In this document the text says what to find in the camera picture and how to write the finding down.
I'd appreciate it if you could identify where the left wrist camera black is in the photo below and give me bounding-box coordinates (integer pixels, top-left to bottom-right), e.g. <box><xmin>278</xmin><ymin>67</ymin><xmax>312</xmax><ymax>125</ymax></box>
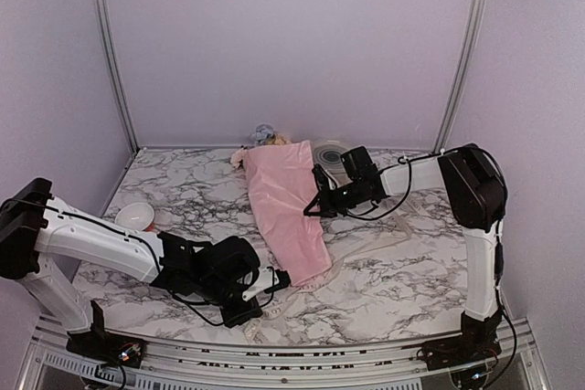
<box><xmin>242</xmin><ymin>267</ymin><xmax>291</xmax><ymax>301</ymax></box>

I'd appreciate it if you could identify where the right aluminium frame post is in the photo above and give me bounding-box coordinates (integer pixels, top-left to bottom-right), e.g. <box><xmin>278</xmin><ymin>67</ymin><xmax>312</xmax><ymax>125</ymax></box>
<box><xmin>433</xmin><ymin>0</ymin><xmax>486</xmax><ymax>153</ymax></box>

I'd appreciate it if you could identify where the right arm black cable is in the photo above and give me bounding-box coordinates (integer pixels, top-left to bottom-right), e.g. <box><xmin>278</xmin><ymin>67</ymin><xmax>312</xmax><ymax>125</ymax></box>
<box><xmin>335</xmin><ymin>147</ymin><xmax>509</xmax><ymax>222</ymax></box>

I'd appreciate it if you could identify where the pink rose fake flower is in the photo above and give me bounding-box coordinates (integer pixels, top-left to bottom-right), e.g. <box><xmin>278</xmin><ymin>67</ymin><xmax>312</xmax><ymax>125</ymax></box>
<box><xmin>229</xmin><ymin>132</ymin><xmax>293</xmax><ymax>170</ymax></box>

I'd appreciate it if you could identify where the orange white bowl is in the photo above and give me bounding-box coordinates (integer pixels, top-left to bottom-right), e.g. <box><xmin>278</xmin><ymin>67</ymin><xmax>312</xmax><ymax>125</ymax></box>
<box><xmin>114</xmin><ymin>202</ymin><xmax>154</xmax><ymax>232</ymax></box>

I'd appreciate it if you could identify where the aluminium frame post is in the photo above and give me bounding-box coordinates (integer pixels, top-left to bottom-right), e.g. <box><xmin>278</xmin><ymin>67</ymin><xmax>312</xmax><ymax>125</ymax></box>
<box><xmin>433</xmin><ymin>0</ymin><xmax>486</xmax><ymax>153</ymax></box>
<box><xmin>93</xmin><ymin>0</ymin><xmax>140</xmax><ymax>154</ymax></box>

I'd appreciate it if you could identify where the pink wrapping paper sheet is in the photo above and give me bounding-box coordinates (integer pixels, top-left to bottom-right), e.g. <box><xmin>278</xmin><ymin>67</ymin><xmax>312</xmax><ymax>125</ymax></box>
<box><xmin>243</xmin><ymin>141</ymin><xmax>332</xmax><ymax>287</ymax></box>

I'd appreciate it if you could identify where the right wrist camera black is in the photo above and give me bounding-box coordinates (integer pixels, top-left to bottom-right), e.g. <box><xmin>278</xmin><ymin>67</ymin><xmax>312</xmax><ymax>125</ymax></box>
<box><xmin>312</xmin><ymin>163</ymin><xmax>337</xmax><ymax>192</ymax></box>

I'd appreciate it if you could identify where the blue white fake flower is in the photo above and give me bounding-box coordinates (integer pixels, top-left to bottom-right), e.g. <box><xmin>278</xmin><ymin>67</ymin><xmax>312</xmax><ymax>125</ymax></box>
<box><xmin>250</xmin><ymin>123</ymin><xmax>276</xmax><ymax>145</ymax></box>

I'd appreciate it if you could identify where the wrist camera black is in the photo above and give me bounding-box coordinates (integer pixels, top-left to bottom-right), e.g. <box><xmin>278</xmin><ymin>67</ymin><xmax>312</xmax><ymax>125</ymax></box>
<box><xmin>242</xmin><ymin>267</ymin><xmax>291</xmax><ymax>301</ymax></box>
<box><xmin>312</xmin><ymin>163</ymin><xmax>337</xmax><ymax>192</ymax></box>

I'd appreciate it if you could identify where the beige rope bundle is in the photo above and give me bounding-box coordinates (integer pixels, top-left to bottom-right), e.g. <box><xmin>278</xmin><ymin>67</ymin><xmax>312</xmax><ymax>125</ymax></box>
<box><xmin>244</xmin><ymin>147</ymin><xmax>431</xmax><ymax>343</ymax></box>

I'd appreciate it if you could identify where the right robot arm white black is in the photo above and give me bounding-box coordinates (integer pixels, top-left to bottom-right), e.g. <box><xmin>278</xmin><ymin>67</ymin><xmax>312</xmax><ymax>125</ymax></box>
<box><xmin>303</xmin><ymin>143</ymin><xmax>508</xmax><ymax>361</ymax></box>

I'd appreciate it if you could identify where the left aluminium frame post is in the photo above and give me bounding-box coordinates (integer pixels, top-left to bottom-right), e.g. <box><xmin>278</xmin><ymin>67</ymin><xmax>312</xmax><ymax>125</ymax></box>
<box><xmin>93</xmin><ymin>0</ymin><xmax>140</xmax><ymax>154</ymax></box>

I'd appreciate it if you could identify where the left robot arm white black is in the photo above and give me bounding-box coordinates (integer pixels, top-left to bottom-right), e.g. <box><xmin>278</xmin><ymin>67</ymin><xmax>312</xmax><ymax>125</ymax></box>
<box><xmin>1</xmin><ymin>178</ymin><xmax>262</xmax><ymax>358</ymax></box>

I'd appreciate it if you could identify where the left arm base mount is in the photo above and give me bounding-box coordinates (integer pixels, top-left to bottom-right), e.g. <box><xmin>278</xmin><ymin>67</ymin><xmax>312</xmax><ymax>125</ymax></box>
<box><xmin>66</xmin><ymin>332</ymin><xmax>146</xmax><ymax>368</ymax></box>

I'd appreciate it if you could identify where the aluminium front rail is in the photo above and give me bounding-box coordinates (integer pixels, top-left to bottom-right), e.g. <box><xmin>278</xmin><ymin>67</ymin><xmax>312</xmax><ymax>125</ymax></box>
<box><xmin>16</xmin><ymin>316</ymin><xmax>551</xmax><ymax>389</ymax></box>

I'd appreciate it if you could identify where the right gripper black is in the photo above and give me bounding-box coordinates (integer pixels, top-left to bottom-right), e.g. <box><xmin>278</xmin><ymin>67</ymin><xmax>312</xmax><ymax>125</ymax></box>
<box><xmin>303</xmin><ymin>179</ymin><xmax>364</xmax><ymax>218</ymax></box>

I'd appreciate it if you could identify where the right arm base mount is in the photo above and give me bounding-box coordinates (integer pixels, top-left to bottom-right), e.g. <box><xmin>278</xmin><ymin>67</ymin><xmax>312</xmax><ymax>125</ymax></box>
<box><xmin>417</xmin><ymin>335</ymin><xmax>502</xmax><ymax>371</ymax></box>

